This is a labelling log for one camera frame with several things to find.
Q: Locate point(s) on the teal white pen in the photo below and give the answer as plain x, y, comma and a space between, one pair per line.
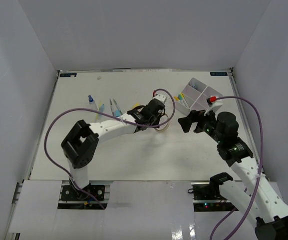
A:
180, 96

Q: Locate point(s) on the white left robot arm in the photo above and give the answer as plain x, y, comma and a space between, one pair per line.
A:
80, 144

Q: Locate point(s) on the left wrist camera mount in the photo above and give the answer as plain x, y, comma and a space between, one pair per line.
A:
159, 97

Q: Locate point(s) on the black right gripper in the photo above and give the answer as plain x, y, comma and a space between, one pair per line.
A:
194, 116

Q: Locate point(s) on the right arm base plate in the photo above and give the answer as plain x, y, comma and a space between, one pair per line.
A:
205, 200

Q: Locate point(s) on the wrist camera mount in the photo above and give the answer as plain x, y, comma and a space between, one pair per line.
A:
159, 97
214, 104

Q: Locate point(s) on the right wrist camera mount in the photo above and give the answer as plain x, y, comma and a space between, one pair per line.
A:
214, 104

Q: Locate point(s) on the blue capped small marker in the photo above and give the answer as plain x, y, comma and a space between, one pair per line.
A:
91, 100

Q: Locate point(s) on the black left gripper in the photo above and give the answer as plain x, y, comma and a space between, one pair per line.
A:
155, 123

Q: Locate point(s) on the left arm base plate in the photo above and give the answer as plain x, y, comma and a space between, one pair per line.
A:
72, 199

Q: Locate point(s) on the white divided organizer box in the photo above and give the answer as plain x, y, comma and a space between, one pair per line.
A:
195, 99

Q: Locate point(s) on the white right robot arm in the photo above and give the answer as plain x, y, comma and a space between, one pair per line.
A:
265, 209

